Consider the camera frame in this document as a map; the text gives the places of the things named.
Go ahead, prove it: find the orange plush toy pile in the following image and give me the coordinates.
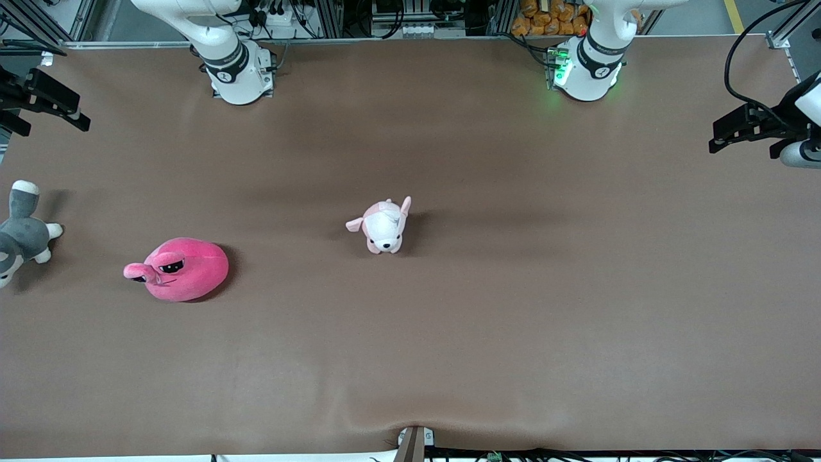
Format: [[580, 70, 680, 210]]
[[511, 0, 589, 37]]

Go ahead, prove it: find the pale pink white plush dog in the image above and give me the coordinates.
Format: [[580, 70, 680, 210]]
[[346, 196, 412, 255]]

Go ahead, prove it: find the hot pink round plush toy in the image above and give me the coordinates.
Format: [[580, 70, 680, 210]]
[[123, 237, 230, 302]]

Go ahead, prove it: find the grey white plush husky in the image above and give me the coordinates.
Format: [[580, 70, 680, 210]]
[[0, 180, 63, 288]]

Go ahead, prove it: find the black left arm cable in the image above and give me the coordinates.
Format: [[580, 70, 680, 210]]
[[724, 0, 809, 123]]

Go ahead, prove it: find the metal table edge bracket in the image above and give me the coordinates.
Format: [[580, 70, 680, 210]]
[[398, 426, 434, 462]]

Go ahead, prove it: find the white power strip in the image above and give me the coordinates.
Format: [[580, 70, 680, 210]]
[[257, 6, 303, 28]]

